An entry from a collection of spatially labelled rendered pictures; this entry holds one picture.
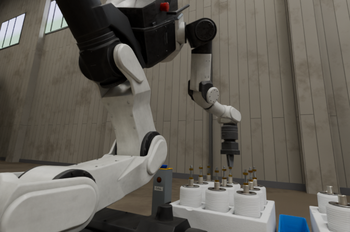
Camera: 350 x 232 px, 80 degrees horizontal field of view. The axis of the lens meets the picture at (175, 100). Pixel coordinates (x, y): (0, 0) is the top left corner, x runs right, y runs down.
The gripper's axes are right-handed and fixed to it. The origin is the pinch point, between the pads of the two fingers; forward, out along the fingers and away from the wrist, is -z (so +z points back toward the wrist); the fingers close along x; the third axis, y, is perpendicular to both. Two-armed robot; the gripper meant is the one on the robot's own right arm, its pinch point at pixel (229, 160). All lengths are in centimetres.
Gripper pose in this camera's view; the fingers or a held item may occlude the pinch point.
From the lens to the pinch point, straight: 118.0
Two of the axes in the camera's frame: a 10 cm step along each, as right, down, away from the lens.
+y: 8.9, 1.4, 4.3
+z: 0.4, -9.7, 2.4
